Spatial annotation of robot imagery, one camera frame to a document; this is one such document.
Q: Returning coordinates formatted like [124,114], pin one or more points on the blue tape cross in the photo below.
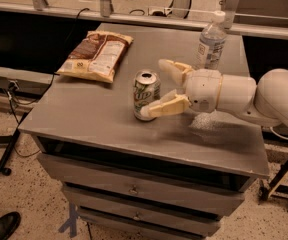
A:
[71,223]

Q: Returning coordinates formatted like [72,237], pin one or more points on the black shoe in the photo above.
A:
[8,224]

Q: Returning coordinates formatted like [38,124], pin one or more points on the black stand leg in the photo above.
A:
[10,142]

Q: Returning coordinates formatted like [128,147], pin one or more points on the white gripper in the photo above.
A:
[203,90]

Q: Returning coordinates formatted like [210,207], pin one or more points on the grey drawer cabinet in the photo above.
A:
[173,178]

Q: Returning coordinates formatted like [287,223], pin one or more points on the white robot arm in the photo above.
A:
[263,102]

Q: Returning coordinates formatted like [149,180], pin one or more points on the chip bag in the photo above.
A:
[97,56]

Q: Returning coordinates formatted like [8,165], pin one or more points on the white power strip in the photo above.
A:
[159,11]

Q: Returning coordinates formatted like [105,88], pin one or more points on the clear plastic water bottle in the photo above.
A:
[211,42]

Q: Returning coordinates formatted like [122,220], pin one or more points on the silver 7up soda can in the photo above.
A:
[146,89]

